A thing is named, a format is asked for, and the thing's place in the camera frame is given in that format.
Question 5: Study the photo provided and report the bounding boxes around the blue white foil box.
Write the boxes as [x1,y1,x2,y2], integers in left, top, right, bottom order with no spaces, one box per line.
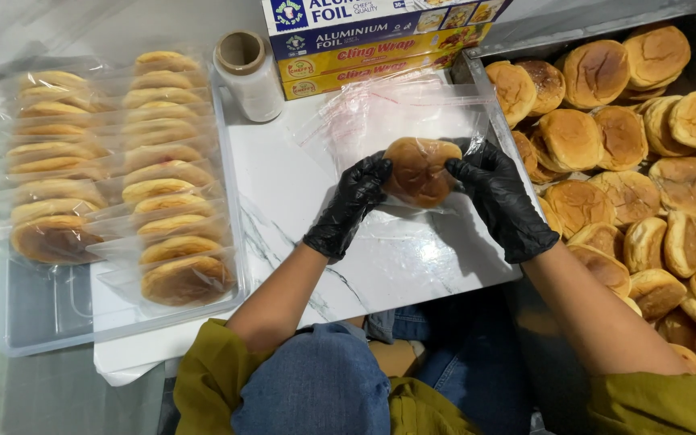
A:
[261,0,513,37]
[269,11,497,61]

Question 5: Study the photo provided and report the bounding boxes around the person's left hand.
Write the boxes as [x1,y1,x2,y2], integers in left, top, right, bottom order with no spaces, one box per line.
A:
[302,151,394,264]

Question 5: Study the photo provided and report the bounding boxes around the yellow cling wrap box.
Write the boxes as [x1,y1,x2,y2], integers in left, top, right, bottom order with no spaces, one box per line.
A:
[281,51,465,102]
[277,23,495,83]

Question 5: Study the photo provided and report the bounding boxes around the large metal tray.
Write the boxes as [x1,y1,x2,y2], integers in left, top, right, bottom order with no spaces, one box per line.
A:
[449,0,696,435]

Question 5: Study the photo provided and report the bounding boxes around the heap of unwrapped buns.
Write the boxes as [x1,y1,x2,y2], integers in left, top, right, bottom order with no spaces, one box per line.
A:
[485,22,696,377]

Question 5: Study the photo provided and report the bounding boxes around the cling film roll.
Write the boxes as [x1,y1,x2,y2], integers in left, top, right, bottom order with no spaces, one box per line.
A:
[213,30,286,124]

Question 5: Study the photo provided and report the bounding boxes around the person's blue jeans legs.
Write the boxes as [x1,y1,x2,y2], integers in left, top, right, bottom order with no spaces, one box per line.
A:
[230,290,533,435]

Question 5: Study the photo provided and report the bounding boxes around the clear plastic tray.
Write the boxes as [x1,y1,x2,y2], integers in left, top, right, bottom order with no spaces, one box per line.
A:
[0,75,250,358]

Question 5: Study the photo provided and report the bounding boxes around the brown burger bun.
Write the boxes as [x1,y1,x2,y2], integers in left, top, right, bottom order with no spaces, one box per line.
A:
[382,137,464,210]

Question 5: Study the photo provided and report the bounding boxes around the person's right hand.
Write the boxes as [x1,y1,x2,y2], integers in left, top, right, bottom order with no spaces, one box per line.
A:
[445,138,561,265]

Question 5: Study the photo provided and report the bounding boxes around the person's olive green garment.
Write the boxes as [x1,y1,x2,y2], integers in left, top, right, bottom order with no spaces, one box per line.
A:
[173,318,696,435]

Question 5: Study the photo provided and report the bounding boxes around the clear plastic bag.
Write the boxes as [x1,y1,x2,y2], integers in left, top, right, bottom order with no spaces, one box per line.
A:
[348,112,495,216]

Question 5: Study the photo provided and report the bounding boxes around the rows of bagged buns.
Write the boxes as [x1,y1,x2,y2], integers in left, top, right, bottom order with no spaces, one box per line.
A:
[5,50,238,309]

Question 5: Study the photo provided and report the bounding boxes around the pile of clear plastic bags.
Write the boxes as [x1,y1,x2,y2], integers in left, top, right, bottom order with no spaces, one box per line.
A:
[298,70,495,159]

